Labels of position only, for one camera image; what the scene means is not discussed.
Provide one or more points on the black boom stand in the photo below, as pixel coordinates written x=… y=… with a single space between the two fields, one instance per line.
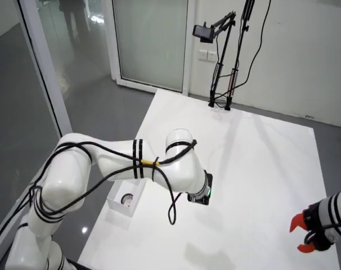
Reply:
x=222 y=21
x=245 y=17

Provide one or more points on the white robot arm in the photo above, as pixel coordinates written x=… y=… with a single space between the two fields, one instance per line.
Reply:
x=117 y=160
x=339 y=211

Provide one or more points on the white glass door frame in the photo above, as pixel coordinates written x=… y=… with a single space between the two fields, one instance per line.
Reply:
x=187 y=56

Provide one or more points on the aluminium glass partition frame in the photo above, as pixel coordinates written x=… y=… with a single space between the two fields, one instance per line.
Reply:
x=51 y=84

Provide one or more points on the white cardboard bin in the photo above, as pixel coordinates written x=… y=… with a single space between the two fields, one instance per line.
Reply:
x=122 y=211

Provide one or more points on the black phone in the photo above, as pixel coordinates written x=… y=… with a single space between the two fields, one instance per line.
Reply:
x=202 y=32

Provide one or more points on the white wall switch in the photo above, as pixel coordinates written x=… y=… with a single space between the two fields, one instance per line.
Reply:
x=203 y=54

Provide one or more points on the person in dark clothes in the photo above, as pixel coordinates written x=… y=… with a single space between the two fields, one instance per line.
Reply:
x=70 y=17

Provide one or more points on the black tape roll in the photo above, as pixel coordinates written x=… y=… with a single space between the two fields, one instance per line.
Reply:
x=122 y=199

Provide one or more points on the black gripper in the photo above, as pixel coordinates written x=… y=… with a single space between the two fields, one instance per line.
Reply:
x=318 y=225
x=198 y=199

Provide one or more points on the white wall socket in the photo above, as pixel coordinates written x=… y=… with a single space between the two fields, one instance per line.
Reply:
x=212 y=56

